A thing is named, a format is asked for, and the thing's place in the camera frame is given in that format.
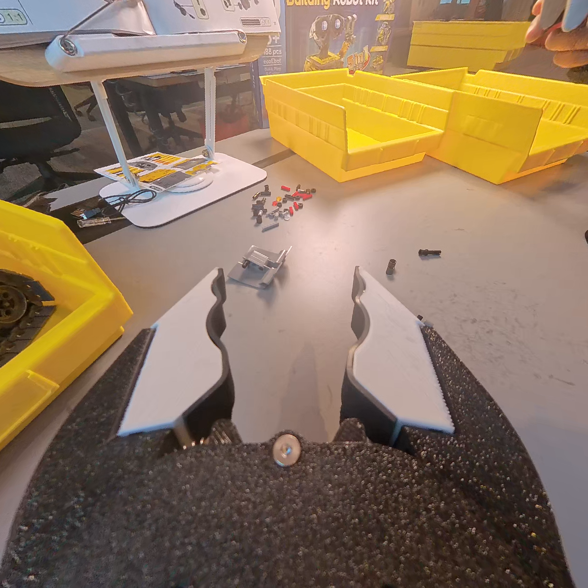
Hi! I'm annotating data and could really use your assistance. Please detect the grey desk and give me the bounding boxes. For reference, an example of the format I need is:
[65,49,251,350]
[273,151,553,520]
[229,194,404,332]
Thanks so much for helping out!
[0,133,588,588]

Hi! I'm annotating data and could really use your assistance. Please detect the yellow plastic bin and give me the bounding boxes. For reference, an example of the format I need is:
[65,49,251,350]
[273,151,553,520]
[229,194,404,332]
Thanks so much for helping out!
[0,200,134,451]
[395,67,588,185]
[259,69,455,183]

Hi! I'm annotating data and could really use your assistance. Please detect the silver toy scoop part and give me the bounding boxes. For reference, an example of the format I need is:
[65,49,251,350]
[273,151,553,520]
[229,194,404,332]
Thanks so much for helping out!
[227,245,293,290]

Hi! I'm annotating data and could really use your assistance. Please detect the black usb cable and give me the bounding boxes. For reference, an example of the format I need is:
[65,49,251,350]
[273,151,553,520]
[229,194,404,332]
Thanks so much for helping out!
[80,188,158,220]

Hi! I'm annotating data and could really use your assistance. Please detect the pile of small toy parts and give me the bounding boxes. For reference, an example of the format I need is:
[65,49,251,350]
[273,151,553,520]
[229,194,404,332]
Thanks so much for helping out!
[250,184,318,232]

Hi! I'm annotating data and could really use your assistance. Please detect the black office chair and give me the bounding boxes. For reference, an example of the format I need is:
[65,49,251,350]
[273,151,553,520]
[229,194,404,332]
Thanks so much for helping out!
[0,85,82,184]
[147,83,203,152]

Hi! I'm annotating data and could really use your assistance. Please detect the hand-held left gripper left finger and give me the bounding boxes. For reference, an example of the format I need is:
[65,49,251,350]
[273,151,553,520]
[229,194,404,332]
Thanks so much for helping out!
[117,268,235,448]

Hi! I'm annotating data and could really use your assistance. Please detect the person's right hand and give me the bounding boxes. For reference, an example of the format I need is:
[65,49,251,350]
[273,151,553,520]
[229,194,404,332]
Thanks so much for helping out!
[526,0,588,70]

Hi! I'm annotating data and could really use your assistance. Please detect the white folding stand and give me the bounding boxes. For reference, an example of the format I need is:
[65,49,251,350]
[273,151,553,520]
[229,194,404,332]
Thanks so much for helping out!
[0,0,268,229]

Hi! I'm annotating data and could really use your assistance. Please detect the dark office table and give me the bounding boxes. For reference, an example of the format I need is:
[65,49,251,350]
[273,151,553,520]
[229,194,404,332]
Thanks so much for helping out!
[106,69,258,157]

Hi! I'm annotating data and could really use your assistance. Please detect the yellow picture toy box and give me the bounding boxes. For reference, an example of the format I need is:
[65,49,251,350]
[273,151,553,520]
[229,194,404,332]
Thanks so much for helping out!
[250,0,405,129]

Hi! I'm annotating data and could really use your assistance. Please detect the yellow grey sticker sheet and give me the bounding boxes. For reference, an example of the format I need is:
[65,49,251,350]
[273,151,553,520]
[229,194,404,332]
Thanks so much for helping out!
[94,152,221,190]

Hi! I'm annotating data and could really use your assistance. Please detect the stacked yellow bins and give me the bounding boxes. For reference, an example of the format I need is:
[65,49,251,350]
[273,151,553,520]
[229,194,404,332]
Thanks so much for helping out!
[406,21,533,72]

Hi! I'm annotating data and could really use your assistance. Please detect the open instruction booklet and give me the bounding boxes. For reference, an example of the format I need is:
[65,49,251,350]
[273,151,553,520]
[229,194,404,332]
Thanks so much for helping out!
[0,0,282,49]

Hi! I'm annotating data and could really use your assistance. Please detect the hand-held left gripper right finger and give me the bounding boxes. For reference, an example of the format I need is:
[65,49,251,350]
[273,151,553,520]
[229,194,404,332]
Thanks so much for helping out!
[340,266,456,448]

